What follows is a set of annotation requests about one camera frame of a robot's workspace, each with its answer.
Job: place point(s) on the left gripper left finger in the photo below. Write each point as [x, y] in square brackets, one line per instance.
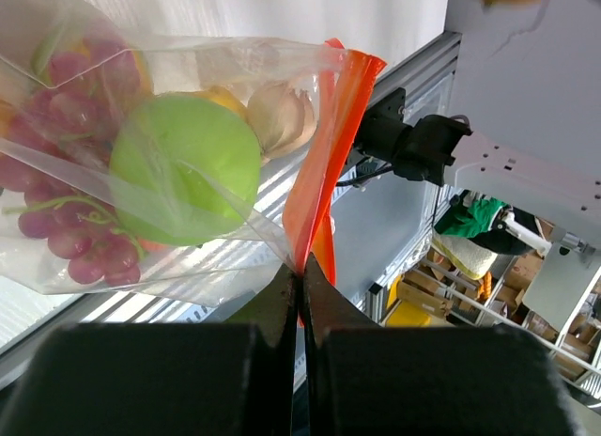
[230, 378]

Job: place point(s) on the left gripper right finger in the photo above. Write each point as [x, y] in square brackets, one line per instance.
[365, 379]

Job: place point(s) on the clear orange-zip bag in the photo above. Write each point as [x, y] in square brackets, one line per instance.
[211, 173]

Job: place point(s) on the green apple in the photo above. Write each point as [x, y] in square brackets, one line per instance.
[183, 170]

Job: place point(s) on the red grape bunch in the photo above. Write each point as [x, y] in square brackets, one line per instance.
[66, 116]

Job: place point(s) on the garlic bulb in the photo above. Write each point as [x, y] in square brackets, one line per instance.
[283, 119]

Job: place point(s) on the yellow pear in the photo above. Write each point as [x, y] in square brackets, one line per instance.
[225, 98]

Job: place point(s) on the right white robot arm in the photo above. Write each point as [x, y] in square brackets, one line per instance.
[447, 151]

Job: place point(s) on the cardboard boxes on shelving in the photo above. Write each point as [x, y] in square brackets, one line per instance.
[552, 297]

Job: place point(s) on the green and black cloth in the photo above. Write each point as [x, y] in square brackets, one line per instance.
[472, 217]

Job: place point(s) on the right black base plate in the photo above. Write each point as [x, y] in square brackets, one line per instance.
[377, 135]

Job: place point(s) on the aluminium mounting rail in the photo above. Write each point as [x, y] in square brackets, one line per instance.
[328, 126]

